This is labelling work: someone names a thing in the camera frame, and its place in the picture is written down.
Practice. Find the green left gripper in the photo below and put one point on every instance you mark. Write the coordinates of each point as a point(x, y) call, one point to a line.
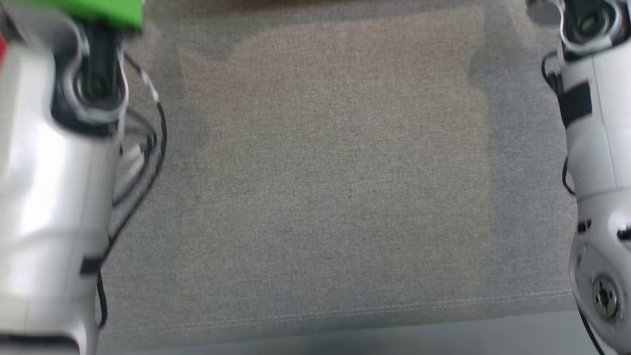
point(74, 7)

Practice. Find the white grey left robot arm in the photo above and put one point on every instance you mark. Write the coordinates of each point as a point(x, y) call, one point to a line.
point(44, 172)

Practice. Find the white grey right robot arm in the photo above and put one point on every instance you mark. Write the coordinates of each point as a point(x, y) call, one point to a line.
point(599, 148)

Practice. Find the grey fabric sofa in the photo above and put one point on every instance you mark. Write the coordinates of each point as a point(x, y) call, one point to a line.
point(320, 197)

